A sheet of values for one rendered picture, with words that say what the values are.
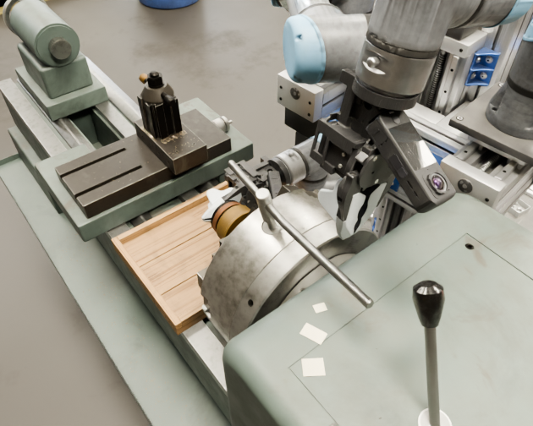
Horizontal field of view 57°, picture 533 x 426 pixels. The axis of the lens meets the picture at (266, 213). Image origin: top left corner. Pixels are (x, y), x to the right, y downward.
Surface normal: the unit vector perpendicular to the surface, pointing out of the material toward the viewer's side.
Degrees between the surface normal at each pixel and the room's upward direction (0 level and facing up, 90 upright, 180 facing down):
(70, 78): 90
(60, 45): 90
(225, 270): 50
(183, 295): 0
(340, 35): 39
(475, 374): 0
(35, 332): 0
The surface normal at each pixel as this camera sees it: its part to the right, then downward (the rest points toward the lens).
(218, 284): -0.69, 0.06
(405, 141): 0.43, -0.41
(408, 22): -0.30, 0.55
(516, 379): 0.00, -0.69
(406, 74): 0.11, 0.64
